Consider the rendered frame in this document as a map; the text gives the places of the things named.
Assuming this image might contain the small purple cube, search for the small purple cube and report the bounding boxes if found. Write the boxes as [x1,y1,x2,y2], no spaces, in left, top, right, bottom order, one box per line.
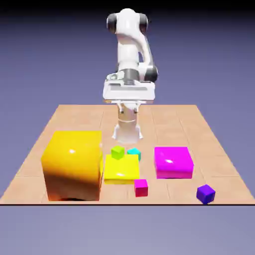
[196,184,216,205]

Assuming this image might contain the large magenta box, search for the large magenta box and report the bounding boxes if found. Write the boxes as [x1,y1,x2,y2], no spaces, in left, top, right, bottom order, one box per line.
[153,146,194,179]

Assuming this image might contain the small cyan cube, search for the small cyan cube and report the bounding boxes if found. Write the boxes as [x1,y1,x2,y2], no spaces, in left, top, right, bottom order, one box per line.
[127,147,142,161]

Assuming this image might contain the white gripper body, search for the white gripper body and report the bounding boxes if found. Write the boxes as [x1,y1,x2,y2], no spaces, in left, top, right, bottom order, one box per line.
[102,79,156,105]

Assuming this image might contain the large orange box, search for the large orange box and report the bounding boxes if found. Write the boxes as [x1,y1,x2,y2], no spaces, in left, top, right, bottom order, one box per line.
[40,130,104,202]

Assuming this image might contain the large yellow box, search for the large yellow box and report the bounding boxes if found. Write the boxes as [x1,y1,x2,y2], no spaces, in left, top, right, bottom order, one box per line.
[104,153,140,185]

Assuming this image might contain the small green cube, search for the small green cube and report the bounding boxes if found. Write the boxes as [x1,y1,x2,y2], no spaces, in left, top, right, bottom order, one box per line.
[111,145,126,160]

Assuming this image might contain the small pink cube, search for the small pink cube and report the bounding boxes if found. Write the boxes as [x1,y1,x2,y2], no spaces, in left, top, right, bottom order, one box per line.
[133,178,148,198]

